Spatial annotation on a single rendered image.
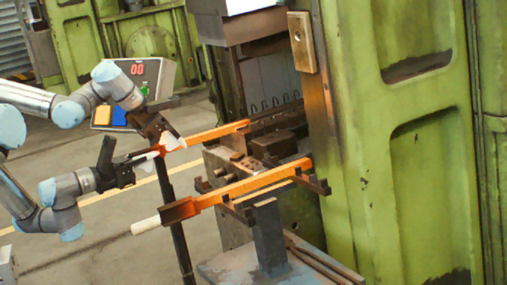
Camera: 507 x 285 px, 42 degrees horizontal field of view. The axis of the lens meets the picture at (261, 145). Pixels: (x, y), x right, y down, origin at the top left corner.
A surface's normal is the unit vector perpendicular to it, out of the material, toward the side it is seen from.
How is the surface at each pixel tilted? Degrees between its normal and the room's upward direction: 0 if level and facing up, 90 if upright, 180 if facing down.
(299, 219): 90
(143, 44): 87
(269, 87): 90
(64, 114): 90
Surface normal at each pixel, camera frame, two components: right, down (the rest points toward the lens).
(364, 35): 0.49, 0.18
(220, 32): -0.85, 0.30
